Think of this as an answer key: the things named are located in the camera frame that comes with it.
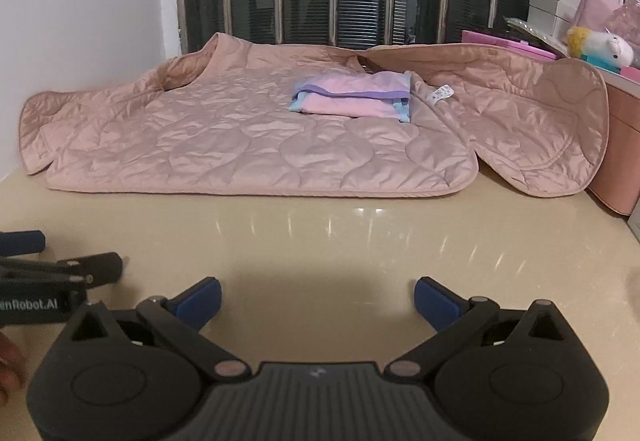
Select white yellow plush toy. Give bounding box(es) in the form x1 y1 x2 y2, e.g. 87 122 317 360
565 26 635 69

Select salmon pink storage box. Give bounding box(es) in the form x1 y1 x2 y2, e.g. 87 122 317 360
585 71 640 218

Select pink blue purple pastel garment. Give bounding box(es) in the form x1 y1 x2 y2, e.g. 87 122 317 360
289 70 415 124

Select clear bag with pink contents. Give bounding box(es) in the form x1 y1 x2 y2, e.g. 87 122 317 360
607 0 640 42

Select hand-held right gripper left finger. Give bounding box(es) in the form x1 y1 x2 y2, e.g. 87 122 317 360
50 276 252 383

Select person's left hand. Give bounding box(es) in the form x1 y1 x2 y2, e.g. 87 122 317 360
0 333 29 407

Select pink quilted jacket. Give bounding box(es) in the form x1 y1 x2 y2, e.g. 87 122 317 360
19 32 610 200

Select dark patterned sheets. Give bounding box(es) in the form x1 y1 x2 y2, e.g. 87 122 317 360
502 16 571 54

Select pink flat box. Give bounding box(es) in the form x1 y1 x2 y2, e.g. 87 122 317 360
461 30 558 61

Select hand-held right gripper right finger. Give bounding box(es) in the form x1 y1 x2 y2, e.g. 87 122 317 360
386 277 586 383

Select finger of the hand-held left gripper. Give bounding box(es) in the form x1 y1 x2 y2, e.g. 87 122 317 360
0 252 124 292
0 231 47 258

